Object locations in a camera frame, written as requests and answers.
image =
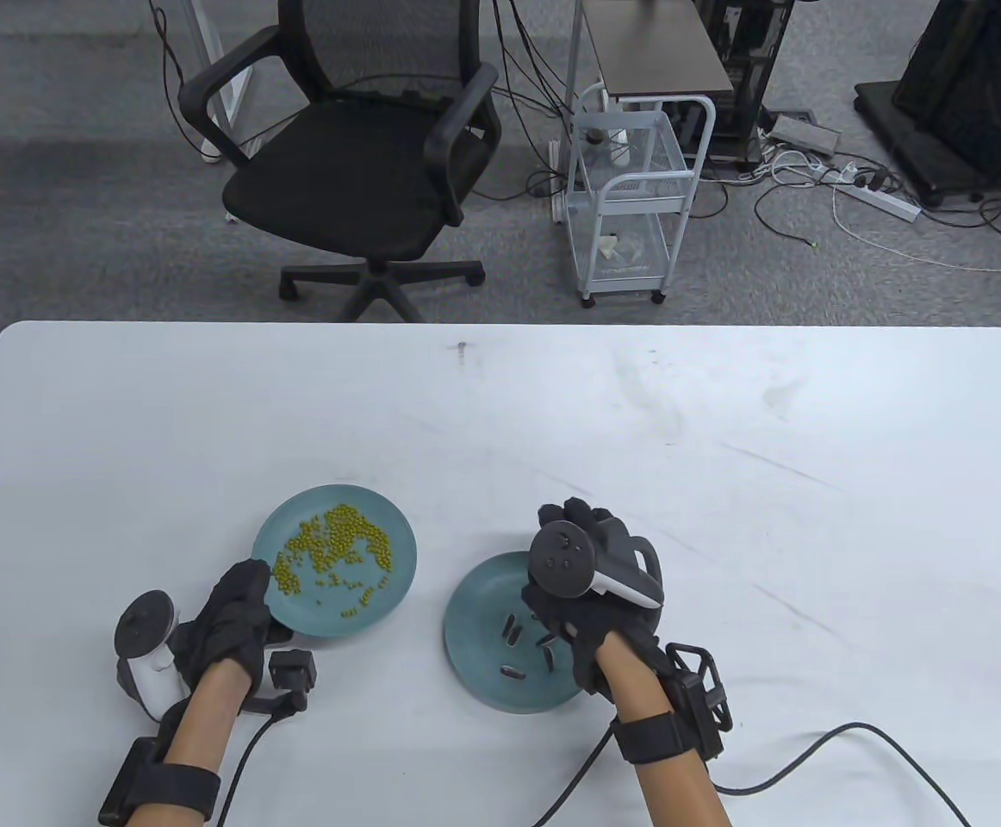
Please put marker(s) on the white crumpled paper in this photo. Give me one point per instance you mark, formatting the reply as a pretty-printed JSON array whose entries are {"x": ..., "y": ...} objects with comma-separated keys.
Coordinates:
[{"x": 611, "y": 248}]

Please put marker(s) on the black office chair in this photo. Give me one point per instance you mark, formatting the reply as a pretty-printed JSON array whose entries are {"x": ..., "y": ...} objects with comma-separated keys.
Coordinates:
[{"x": 337, "y": 172}]

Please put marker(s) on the person's right hand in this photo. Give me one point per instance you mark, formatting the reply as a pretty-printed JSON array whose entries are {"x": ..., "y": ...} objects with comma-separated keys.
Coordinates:
[{"x": 587, "y": 629}]

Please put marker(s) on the long white power strip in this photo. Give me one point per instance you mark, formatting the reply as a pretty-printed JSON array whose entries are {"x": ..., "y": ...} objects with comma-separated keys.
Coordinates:
[{"x": 884, "y": 200}]

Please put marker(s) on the grey adapter box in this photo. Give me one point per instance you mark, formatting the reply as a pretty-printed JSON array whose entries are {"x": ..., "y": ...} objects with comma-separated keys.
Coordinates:
[{"x": 802, "y": 132}]

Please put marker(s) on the teal plate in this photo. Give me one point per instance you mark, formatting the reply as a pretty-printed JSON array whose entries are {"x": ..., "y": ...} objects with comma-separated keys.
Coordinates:
[
  {"x": 380, "y": 594},
  {"x": 475, "y": 629}
]

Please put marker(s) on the brown top side table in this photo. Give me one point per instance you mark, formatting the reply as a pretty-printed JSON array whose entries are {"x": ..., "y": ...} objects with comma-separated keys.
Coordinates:
[{"x": 655, "y": 52}]

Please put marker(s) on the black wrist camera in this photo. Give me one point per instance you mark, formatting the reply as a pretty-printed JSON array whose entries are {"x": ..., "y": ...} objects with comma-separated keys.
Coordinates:
[
  {"x": 593, "y": 685},
  {"x": 289, "y": 672}
]

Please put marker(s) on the black stand base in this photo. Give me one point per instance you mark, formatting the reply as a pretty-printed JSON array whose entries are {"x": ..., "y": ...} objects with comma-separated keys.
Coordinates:
[{"x": 875, "y": 108}]

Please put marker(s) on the small white power strip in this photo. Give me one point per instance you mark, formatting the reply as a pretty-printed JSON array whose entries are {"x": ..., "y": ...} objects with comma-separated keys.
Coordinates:
[{"x": 555, "y": 155}]

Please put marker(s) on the white desk leg frame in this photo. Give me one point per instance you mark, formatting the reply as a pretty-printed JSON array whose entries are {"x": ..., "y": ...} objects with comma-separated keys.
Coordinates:
[{"x": 229, "y": 108}]

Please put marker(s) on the grey white handheld controller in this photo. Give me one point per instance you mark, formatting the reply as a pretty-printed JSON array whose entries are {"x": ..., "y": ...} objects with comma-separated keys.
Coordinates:
[
  {"x": 561, "y": 560},
  {"x": 152, "y": 672}
]

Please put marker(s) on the person's left forearm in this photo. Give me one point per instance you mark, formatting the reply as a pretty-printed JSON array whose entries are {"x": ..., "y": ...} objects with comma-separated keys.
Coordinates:
[{"x": 203, "y": 715}]

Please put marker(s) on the person's left hand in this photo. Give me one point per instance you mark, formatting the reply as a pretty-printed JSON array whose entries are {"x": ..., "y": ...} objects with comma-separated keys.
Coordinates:
[{"x": 225, "y": 629}]

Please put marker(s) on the white rolling cart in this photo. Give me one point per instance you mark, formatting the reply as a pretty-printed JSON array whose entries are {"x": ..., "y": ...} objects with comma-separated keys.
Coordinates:
[{"x": 630, "y": 269}]

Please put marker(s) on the black forearm pack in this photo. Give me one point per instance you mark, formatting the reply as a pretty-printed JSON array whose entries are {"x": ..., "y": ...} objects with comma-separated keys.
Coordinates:
[
  {"x": 699, "y": 702},
  {"x": 134, "y": 784}
]

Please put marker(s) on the pile of green beans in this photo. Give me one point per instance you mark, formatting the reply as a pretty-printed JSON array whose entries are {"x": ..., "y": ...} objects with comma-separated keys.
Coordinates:
[{"x": 337, "y": 538}]

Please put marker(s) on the group of sunflower seeds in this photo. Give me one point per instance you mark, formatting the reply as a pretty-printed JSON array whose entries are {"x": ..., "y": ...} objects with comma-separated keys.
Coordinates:
[{"x": 513, "y": 672}]

